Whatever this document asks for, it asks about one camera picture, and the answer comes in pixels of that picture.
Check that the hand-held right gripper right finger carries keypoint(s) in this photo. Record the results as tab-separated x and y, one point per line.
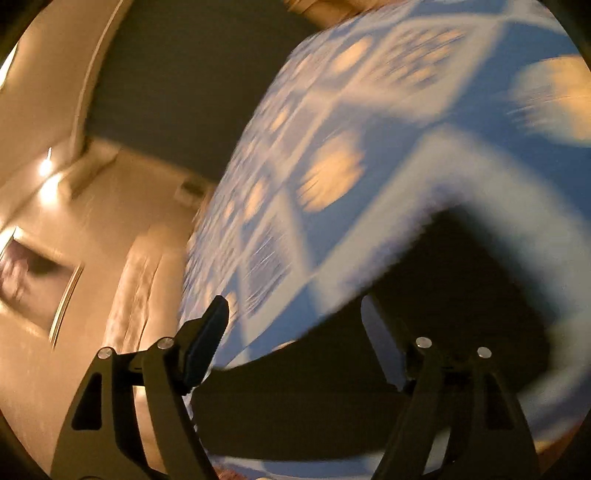
381	337

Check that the blue patterned bed sheet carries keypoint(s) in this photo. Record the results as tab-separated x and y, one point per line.
392	138

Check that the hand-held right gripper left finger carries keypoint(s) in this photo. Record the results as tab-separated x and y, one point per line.
207	337

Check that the dark green curtain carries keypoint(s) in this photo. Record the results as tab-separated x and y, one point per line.
184	83

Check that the cream tufted headboard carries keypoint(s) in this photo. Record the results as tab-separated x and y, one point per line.
138	295

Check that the framed wall picture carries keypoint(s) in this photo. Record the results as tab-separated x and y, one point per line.
32	286

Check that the black pants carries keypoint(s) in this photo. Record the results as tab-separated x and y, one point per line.
323	392

